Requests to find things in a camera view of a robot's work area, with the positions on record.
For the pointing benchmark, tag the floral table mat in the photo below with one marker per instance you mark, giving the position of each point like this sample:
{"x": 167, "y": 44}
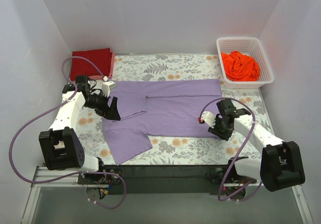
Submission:
{"x": 168, "y": 150}

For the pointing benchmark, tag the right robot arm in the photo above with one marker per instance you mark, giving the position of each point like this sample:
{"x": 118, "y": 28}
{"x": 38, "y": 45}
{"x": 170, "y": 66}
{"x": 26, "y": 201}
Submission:
{"x": 280, "y": 165}

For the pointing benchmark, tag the aluminium frame rail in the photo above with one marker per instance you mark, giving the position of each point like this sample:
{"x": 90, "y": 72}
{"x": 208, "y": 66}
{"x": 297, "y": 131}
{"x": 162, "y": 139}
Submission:
{"x": 66, "y": 197}

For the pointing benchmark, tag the purple t shirt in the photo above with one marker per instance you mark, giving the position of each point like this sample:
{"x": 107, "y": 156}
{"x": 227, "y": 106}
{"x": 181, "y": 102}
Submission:
{"x": 157, "y": 108}

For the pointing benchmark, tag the orange t shirt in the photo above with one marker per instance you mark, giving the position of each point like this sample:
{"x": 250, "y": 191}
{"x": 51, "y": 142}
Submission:
{"x": 240, "y": 67}

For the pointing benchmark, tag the white plastic basket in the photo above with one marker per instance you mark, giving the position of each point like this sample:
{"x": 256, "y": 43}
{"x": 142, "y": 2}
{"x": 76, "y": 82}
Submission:
{"x": 251, "y": 47}

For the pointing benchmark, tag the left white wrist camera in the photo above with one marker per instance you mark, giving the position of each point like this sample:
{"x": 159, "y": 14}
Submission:
{"x": 106, "y": 88}

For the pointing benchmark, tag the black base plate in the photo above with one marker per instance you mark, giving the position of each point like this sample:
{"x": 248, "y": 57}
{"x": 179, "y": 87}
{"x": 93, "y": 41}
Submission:
{"x": 152, "y": 179}

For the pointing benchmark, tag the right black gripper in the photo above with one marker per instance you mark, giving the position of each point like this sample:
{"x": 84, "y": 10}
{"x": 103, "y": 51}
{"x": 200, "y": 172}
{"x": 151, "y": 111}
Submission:
{"x": 218, "y": 131}

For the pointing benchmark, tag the folded red t shirt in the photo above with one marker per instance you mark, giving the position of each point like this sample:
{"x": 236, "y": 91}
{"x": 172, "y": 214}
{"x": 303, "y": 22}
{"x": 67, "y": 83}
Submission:
{"x": 101, "y": 58}

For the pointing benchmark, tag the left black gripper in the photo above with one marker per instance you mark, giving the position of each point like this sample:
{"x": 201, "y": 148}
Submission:
{"x": 104, "y": 107}

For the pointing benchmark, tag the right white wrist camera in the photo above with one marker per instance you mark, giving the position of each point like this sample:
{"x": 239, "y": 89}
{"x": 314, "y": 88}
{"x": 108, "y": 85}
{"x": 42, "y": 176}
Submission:
{"x": 207, "y": 118}

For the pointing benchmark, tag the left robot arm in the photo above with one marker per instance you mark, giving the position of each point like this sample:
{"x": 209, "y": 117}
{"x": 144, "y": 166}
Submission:
{"x": 60, "y": 145}

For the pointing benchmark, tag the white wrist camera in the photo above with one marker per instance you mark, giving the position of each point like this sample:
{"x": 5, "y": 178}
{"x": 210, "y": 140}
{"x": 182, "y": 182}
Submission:
{"x": 106, "y": 88}
{"x": 207, "y": 118}

